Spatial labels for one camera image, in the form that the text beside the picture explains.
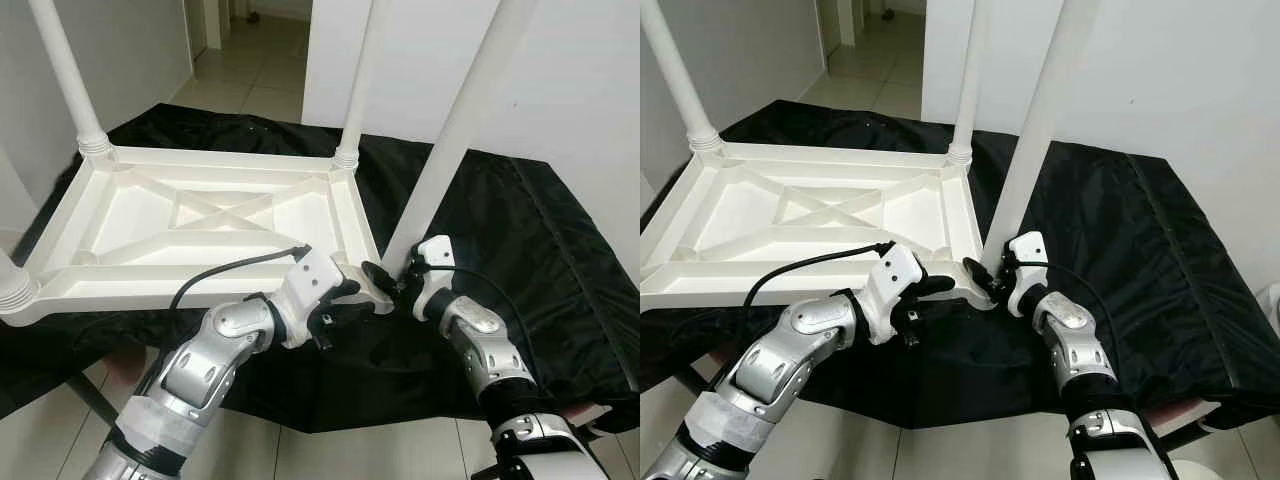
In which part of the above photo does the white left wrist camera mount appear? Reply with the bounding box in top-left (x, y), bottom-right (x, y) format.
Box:
top-left (862, 244), bottom-right (926, 346)
top-left (272, 247), bottom-right (346, 349)

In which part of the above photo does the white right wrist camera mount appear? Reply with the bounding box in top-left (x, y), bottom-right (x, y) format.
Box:
top-left (412, 234), bottom-right (459, 323)
top-left (1007, 231), bottom-right (1049, 318)

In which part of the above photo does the white round stool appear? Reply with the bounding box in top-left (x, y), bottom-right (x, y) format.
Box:
top-left (1170, 458), bottom-right (1241, 480)

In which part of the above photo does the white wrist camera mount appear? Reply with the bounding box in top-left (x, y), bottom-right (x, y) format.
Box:
top-left (862, 244), bottom-right (926, 346)
top-left (412, 234), bottom-right (459, 323)
top-left (272, 247), bottom-right (346, 349)
top-left (1007, 231), bottom-right (1049, 318)

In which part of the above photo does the white plastic table leg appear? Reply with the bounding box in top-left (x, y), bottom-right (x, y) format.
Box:
top-left (28, 0), bottom-right (113, 161)
top-left (333, 0), bottom-right (391, 169)
top-left (640, 0), bottom-right (723, 153)
top-left (0, 250), bottom-right (41, 316)
top-left (383, 0), bottom-right (541, 276)
top-left (945, 0), bottom-right (991, 166)
top-left (985, 0), bottom-right (1101, 273)

